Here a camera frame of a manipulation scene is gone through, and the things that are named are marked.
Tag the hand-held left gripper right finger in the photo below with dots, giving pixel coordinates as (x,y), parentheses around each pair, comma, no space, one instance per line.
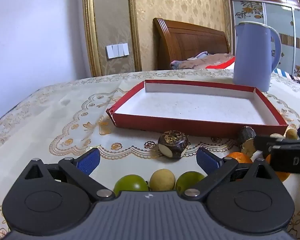
(207,160)

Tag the white wall light switch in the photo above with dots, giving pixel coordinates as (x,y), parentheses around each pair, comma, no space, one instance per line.
(117,50)

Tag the dark brown peeled fruit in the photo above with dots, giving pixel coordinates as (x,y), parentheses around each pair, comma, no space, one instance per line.
(173,140)

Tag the blue electric kettle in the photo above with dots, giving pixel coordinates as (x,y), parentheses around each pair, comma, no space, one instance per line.
(252,55)

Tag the blue pink cloth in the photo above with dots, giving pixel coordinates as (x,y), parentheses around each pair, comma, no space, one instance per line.
(176,64)

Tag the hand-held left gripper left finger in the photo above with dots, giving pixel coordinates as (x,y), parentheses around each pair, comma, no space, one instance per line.
(88,161)

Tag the yellow round fruit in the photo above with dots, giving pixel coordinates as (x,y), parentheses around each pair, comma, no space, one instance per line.
(162,180)

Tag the green fruit with stem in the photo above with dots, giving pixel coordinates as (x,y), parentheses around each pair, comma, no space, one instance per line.
(130,183)

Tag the round green fruit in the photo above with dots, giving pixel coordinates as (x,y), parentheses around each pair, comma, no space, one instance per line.
(187,180)

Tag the brown striped blanket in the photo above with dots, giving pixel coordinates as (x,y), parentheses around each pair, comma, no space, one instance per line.
(215,60)

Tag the wooden bed headboard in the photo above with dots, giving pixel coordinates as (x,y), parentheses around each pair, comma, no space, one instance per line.
(190,42)

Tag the gold wall moulding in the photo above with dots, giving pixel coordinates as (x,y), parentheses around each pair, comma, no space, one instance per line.
(134,30)
(91,30)

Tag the small yellow fruit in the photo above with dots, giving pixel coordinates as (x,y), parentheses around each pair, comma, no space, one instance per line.
(291,134)

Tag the red cardboard tray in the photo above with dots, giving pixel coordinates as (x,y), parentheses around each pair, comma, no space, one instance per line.
(190,105)

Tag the cream gold patterned tablecloth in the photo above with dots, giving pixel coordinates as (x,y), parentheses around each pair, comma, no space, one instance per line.
(52,130)

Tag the floral sliding door wardrobe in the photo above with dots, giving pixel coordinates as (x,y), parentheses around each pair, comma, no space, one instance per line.
(277,12)

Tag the orange tangerine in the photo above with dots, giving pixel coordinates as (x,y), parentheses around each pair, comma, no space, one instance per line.
(240,158)
(282,176)

